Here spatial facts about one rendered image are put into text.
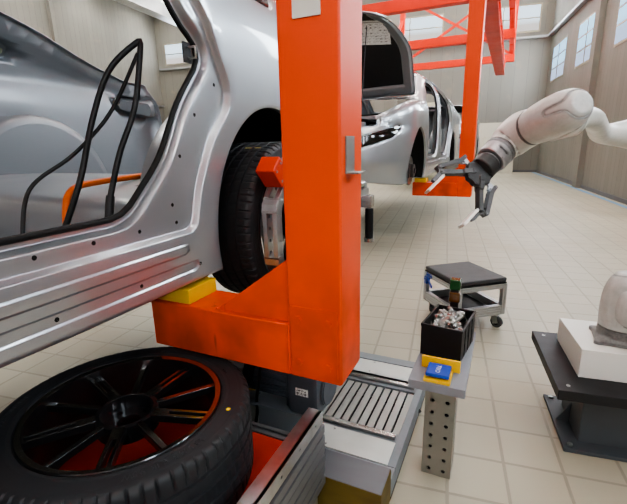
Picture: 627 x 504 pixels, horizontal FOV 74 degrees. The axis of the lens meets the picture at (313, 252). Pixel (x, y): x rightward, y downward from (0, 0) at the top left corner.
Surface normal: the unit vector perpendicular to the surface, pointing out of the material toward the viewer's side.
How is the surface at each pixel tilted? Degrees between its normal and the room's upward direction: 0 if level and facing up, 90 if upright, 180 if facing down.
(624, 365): 90
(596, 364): 90
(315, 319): 90
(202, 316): 90
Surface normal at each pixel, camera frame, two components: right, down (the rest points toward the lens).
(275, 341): -0.42, 0.24
